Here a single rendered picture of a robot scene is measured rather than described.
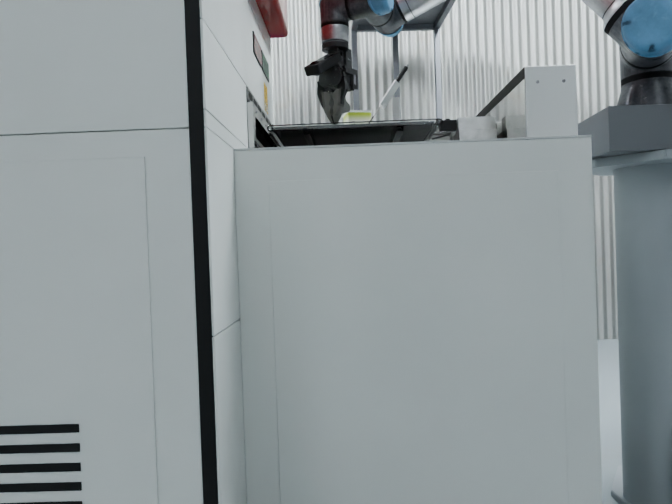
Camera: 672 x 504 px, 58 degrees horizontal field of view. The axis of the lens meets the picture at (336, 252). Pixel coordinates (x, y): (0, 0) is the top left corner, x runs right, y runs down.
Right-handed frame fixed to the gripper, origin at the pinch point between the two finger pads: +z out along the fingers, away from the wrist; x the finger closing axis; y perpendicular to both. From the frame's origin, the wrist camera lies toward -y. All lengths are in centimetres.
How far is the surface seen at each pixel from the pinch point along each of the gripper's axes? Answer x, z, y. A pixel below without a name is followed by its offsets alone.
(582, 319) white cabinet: -66, 47, -20
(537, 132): -58, 13, -18
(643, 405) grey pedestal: -69, 72, 21
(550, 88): -60, 5, -16
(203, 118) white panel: -27, 14, -70
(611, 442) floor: -52, 97, 71
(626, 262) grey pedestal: -66, 39, 23
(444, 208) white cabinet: -47, 27, -33
